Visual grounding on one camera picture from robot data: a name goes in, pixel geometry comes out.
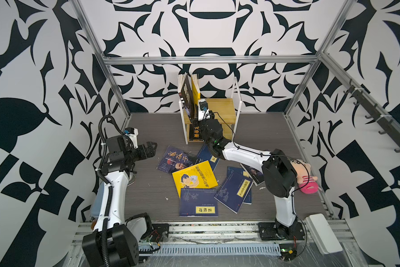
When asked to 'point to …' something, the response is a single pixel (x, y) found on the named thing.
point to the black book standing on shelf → (186, 95)
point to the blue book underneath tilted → (241, 172)
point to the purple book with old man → (175, 159)
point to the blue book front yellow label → (198, 202)
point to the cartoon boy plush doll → (306, 183)
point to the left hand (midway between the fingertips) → (145, 144)
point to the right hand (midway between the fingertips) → (199, 102)
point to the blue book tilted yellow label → (233, 192)
